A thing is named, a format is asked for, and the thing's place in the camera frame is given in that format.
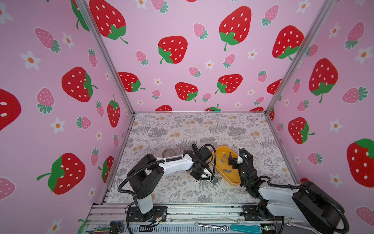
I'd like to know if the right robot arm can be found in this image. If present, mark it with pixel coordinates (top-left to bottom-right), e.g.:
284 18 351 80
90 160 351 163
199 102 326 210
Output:
228 148 350 234

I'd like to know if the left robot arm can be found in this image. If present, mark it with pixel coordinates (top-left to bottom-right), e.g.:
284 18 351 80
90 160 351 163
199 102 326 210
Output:
117 144 217 222

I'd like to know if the yellow plastic tray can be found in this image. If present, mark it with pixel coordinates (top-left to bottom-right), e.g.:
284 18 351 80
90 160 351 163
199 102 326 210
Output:
216 146 241 186

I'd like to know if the clear tape roll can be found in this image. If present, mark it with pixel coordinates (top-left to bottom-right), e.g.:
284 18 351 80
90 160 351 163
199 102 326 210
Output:
161 148 175 158

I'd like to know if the silver wrench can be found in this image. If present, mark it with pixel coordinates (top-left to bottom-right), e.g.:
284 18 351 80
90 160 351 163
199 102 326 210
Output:
286 220 320 234
194 222 229 232

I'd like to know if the teal handled tool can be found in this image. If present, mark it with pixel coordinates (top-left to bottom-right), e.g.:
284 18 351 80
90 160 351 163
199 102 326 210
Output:
230 224 261 234

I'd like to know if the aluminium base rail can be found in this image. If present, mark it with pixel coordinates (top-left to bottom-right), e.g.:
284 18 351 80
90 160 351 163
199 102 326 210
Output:
79 203 288 234

